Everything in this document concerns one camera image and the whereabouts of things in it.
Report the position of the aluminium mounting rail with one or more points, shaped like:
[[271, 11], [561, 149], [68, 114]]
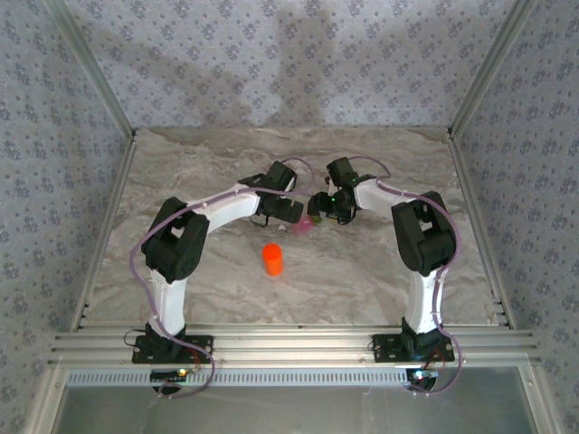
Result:
[[289, 346]]

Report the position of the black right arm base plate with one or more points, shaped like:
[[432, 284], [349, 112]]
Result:
[[389, 350]]

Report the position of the orange pill bottle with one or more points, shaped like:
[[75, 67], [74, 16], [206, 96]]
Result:
[[273, 267]]

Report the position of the small circuit board with LED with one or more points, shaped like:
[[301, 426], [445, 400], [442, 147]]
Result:
[[423, 375], [169, 374]]

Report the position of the aluminium frame post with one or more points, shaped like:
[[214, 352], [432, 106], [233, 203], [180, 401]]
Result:
[[492, 68], [92, 68]]

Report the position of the pink pill container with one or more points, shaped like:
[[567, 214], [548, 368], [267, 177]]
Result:
[[302, 227]]

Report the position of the aluminium table side rail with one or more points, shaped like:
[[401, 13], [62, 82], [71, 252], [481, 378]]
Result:
[[466, 181], [120, 181]]

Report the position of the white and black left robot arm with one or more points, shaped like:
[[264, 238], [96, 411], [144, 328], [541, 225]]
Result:
[[226, 208]]

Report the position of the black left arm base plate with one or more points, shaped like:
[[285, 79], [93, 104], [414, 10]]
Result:
[[199, 348]]

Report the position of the grey metal sheet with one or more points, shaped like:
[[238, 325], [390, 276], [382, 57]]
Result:
[[289, 411]]

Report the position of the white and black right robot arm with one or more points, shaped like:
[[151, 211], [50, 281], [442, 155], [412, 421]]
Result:
[[375, 199]]

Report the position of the floral fabric backdrop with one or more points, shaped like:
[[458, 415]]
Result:
[[289, 45]]

